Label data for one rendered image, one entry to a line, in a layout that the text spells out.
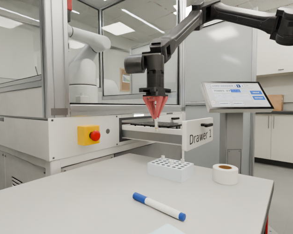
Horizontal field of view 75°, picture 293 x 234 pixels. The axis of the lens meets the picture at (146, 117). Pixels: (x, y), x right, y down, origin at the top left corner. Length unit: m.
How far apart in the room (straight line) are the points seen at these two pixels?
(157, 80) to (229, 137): 1.23
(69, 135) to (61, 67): 0.24
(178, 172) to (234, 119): 1.23
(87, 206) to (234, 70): 2.29
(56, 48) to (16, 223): 0.52
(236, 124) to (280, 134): 2.01
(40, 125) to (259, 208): 0.68
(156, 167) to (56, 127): 0.36
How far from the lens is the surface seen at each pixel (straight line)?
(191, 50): 2.84
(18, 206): 0.55
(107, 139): 0.86
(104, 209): 0.47
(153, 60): 0.62
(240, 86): 1.85
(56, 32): 0.77
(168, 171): 0.60
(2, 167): 1.23
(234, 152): 1.80
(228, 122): 1.74
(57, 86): 0.73
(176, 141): 0.75
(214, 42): 2.72
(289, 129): 3.71
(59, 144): 0.74
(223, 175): 0.60
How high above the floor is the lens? 0.98
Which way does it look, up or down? 3 degrees down
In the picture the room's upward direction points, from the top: straight up
